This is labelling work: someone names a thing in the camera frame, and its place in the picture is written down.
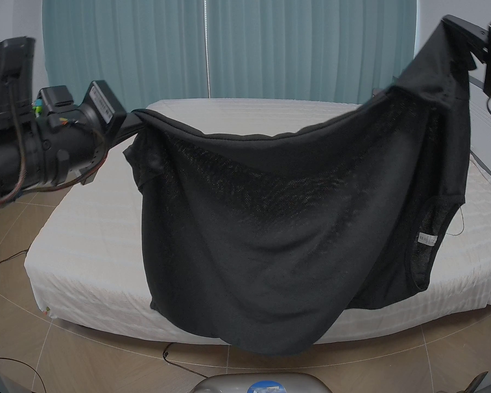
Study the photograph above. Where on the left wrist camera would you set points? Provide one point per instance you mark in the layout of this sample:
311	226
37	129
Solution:
55	100

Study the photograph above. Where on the black T-shirt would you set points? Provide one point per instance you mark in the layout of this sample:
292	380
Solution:
249	240

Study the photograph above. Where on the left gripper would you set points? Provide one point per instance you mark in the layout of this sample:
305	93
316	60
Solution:
65	154

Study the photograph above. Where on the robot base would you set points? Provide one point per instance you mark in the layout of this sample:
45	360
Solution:
229	385

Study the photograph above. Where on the bed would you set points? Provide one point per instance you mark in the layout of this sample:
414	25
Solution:
86	240

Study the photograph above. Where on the blue-green curtain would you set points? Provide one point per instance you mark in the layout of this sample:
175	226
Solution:
311	35
118	35

